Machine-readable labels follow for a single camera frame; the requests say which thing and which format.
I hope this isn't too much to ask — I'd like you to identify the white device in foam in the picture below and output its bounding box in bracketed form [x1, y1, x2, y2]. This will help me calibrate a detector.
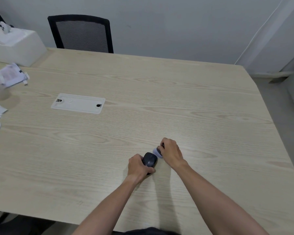
[0, 21, 12, 34]

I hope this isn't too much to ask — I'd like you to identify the person's left hand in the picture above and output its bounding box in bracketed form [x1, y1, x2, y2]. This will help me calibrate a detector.
[127, 154, 156, 185]

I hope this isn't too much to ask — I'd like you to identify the black computer mouse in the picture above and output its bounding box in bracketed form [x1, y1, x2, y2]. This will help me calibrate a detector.
[142, 152, 159, 175]

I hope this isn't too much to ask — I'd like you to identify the black mesh office chair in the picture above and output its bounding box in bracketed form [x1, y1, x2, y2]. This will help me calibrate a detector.
[48, 15, 114, 54]

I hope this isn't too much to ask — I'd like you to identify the white cable cover plate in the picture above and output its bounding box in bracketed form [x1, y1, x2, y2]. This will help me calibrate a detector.
[51, 93, 106, 114]

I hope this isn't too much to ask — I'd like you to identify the white wall cable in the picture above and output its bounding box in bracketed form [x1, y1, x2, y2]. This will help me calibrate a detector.
[234, 0, 285, 65]

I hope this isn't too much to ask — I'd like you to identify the white foam box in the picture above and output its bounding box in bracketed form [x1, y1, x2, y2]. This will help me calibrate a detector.
[0, 27, 47, 67]

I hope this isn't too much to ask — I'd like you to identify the small light grey cover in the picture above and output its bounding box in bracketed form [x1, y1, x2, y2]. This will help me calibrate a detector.
[152, 146, 163, 159]

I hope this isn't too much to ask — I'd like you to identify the person's dark clothing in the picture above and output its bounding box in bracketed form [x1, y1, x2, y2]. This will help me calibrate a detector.
[113, 227, 182, 235]

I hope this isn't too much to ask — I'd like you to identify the crumpled pink printed paper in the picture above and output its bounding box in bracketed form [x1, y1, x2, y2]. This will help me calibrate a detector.
[0, 63, 30, 88]

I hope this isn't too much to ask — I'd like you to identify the person's left forearm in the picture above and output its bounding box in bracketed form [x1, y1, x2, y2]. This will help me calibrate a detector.
[72, 175, 146, 235]

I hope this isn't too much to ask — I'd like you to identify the person's right hand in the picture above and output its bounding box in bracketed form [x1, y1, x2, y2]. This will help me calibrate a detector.
[157, 138, 188, 170]

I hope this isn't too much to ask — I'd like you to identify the person's right forearm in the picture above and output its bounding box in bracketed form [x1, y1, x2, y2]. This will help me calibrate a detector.
[172, 161, 270, 235]

